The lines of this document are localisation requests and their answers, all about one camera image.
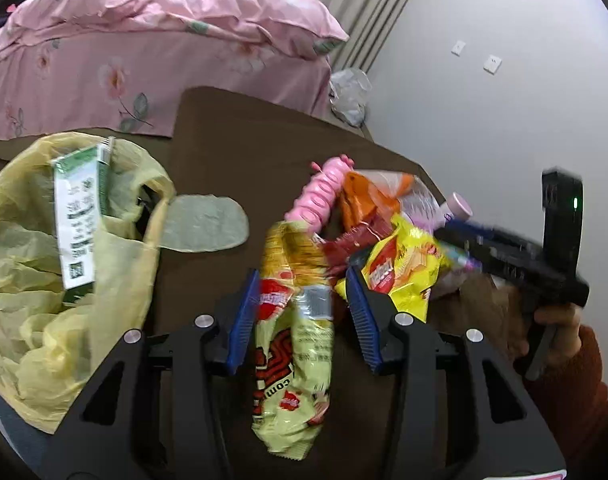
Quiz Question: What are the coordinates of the pink caterpillar toy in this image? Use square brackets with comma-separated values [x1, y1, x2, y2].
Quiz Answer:
[284, 156, 355, 235]

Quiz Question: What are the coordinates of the beige curtain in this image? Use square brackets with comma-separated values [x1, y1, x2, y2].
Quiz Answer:
[58, 0, 432, 73]

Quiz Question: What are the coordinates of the pink floral quilt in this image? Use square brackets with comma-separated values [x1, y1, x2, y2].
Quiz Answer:
[6, 0, 349, 61]

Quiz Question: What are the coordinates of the person's right hand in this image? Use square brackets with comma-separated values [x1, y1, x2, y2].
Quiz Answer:
[510, 305, 583, 362]

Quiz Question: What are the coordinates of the long yellow snack packet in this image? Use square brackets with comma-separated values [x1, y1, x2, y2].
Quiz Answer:
[251, 220, 337, 461]

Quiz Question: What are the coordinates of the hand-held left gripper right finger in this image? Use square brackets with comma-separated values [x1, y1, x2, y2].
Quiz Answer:
[345, 265, 567, 480]

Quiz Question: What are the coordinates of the pale green flat wrapper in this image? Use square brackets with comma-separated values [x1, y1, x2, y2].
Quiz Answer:
[161, 194, 249, 253]

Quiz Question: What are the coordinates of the person's right forearm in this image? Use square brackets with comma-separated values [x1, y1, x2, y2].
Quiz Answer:
[524, 325, 608, 463]

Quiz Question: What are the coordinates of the pink cup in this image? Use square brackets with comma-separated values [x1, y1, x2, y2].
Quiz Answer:
[436, 192, 474, 226]

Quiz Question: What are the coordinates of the orange snack packet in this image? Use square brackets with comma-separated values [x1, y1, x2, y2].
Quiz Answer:
[339, 170, 442, 233]

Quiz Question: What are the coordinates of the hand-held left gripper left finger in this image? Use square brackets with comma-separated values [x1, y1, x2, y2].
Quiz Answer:
[41, 269, 262, 480]

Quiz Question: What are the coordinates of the bed with pink floral sheet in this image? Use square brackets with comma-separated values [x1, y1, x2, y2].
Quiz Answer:
[0, 25, 332, 141]

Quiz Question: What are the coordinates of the yellow chip packet red label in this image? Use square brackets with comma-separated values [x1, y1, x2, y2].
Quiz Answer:
[334, 212, 445, 323]

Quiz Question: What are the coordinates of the black waste bin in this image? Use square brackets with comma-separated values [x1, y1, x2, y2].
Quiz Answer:
[0, 182, 165, 476]

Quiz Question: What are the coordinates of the yellow plastic bin bag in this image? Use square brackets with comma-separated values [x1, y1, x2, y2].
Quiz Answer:
[0, 131, 177, 435]

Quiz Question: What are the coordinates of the red snack wrapper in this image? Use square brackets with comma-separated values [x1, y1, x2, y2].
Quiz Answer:
[321, 215, 399, 281]

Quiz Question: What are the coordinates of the green white carton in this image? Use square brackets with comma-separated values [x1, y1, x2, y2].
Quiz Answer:
[52, 137, 115, 307]

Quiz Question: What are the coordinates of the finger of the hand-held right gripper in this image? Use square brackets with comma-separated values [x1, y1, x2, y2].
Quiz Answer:
[434, 217, 496, 267]

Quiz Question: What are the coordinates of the white plastic bag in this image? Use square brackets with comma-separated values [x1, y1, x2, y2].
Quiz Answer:
[329, 67, 372, 128]

